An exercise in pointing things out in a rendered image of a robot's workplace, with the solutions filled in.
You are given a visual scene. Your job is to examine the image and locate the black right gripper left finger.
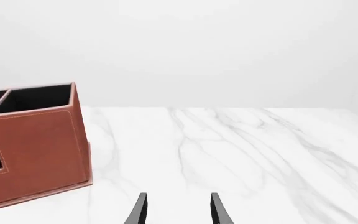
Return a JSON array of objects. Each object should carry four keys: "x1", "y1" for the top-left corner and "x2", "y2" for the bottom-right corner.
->
[{"x1": 123, "y1": 192, "x2": 148, "y2": 224}]

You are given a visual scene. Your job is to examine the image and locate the red-brown desk caddy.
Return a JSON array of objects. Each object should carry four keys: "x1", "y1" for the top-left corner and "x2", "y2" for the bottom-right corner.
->
[{"x1": 0, "y1": 81, "x2": 93, "y2": 213}]

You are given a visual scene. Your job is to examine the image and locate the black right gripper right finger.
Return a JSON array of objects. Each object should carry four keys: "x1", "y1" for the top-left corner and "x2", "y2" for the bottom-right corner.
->
[{"x1": 210, "y1": 192, "x2": 236, "y2": 224}]

